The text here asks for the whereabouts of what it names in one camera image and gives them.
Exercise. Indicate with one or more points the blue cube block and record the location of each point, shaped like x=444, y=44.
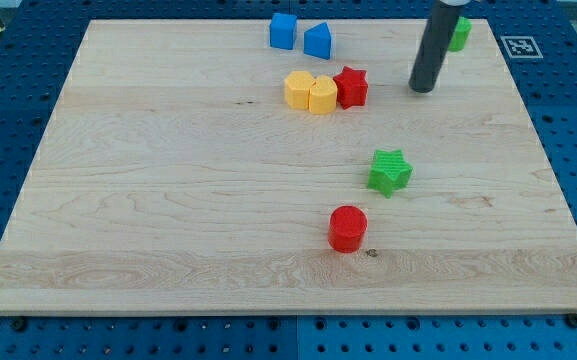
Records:
x=283, y=31

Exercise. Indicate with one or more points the red star block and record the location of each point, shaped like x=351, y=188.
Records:
x=352, y=87

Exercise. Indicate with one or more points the yellow hexagon block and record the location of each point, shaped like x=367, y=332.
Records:
x=297, y=87

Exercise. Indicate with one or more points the green cylinder block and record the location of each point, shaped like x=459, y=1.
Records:
x=460, y=35

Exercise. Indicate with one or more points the blue triangle block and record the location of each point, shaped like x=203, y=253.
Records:
x=318, y=41

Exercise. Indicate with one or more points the wooden board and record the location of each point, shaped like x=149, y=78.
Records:
x=173, y=179

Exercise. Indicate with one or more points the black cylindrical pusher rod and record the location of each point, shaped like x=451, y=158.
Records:
x=434, y=44

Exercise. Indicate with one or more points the green star block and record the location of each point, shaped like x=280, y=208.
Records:
x=389, y=172

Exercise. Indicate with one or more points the yellow heart block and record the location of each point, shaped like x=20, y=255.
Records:
x=323, y=96

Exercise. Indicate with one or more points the red cylinder block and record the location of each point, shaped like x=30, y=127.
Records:
x=347, y=227

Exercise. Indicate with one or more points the black white fiducial marker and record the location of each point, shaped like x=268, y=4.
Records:
x=521, y=47

